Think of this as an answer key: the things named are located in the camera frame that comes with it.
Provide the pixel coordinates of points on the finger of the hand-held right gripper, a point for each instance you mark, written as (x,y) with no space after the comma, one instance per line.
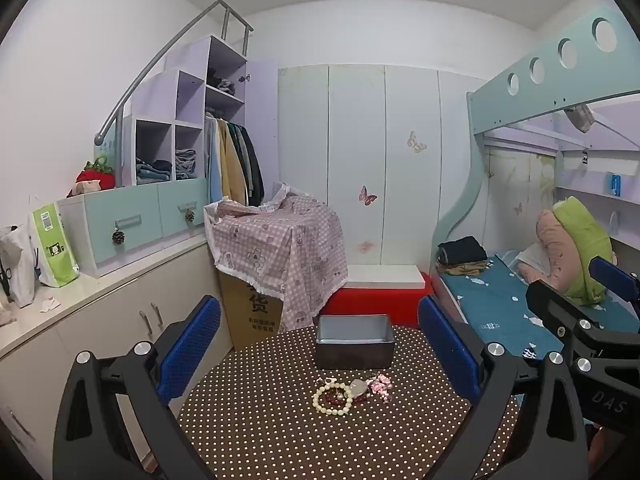
(555,310)
(612,275)

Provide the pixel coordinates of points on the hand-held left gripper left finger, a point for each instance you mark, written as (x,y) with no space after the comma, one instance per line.
(192,345)

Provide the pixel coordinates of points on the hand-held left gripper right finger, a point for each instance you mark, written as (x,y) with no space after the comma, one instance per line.
(445,350)

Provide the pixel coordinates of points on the grey metal box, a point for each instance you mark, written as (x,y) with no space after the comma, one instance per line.
(352,352)

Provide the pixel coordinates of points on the blue patterned bed sheet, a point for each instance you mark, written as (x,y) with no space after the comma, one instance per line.
(500,305)

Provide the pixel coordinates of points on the white pillow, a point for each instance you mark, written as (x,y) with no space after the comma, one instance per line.
(531,260)

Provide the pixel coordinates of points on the cardboard box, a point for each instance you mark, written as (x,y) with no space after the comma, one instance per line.
(247,315)

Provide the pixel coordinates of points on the pink pillow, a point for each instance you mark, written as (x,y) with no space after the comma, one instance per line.
(555,245)

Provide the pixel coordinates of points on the red storage box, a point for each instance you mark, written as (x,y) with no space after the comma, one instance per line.
(380,305)

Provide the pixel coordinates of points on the small blue box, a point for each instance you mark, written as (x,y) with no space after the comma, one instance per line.
(614,185)

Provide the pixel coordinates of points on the white box lid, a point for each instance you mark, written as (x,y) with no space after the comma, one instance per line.
(385,276)

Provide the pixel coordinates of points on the beige cabinet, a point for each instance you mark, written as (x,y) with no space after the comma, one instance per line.
(100,320)

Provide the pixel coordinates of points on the brown polka dot tablecloth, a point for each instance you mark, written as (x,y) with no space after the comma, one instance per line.
(280,435)

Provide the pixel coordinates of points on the pine cone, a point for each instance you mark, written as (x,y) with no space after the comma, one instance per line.
(118,237)
(190,216)

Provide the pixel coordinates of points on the faint pink butterfly sticker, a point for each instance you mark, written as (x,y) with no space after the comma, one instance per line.
(366,247)

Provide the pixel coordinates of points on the pink checkered cloth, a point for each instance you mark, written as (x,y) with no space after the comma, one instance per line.
(280,245)

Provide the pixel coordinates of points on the teal drawer unit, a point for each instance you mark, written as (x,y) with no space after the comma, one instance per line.
(130,225)

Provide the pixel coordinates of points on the grey hanging pouch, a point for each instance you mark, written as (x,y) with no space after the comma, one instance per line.
(580,117)

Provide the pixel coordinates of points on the green and white bag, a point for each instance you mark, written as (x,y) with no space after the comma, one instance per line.
(52,245)

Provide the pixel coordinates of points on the folded jeans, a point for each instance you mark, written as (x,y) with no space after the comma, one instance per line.
(187,165)
(152,170)

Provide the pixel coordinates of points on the light blue hanging shirt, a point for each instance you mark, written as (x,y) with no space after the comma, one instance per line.
(214,165)

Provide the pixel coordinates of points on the yellow hanging jacket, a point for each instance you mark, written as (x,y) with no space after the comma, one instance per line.
(231,165)

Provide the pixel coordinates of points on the dark hanging jacket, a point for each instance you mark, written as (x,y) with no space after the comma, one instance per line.
(254,165)

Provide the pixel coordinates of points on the white plastic bag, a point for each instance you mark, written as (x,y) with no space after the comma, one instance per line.
(17,270)

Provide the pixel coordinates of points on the red strawberry plush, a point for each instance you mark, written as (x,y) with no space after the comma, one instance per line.
(92,177)

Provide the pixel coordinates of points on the beige butterfly sticker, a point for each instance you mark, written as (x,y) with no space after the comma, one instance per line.
(416,143)

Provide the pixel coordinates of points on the white wardrobe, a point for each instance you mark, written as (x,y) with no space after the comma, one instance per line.
(360,125)

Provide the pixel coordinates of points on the purple stair cabinet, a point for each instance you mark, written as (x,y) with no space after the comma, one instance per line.
(190,95)

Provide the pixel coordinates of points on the folded dark clothes on shelf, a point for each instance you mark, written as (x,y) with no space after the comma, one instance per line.
(222,85)

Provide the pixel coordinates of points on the metal handrail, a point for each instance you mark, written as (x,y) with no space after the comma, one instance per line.
(150,75)

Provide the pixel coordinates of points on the teal bunk bed frame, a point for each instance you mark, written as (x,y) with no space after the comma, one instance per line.
(525,90)

